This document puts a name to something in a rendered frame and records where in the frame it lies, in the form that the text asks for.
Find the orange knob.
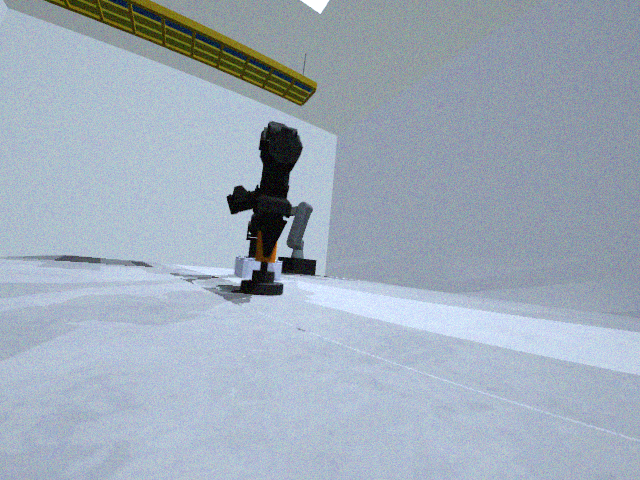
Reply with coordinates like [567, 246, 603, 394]
[255, 230, 277, 263]

